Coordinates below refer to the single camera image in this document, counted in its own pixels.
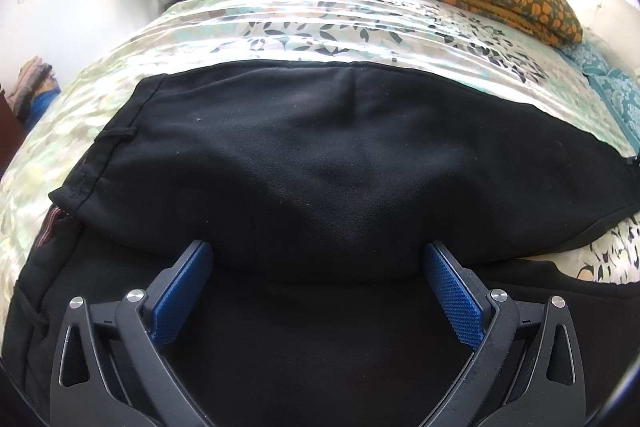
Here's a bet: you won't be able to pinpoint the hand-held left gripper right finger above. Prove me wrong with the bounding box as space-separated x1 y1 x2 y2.
422 241 586 427

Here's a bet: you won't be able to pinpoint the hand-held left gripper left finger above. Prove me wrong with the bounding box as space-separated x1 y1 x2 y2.
49 239 216 427

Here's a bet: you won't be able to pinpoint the black pants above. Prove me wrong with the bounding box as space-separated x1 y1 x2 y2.
0 59 640 427

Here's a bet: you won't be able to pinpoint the dark wooden cabinet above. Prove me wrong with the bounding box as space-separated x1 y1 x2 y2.
0 81 27 158

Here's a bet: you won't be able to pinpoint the pile of folded clothes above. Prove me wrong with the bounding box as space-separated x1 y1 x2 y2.
7 56 62 130

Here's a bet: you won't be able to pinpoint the teal patterned pillow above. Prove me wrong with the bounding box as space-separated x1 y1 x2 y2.
559 43 612 78
590 68 640 158

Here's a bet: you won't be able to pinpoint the leaf print bedspread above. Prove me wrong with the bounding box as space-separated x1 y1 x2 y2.
0 0 640 288

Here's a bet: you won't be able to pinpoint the cream padded headboard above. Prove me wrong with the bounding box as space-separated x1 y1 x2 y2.
559 0 640 82

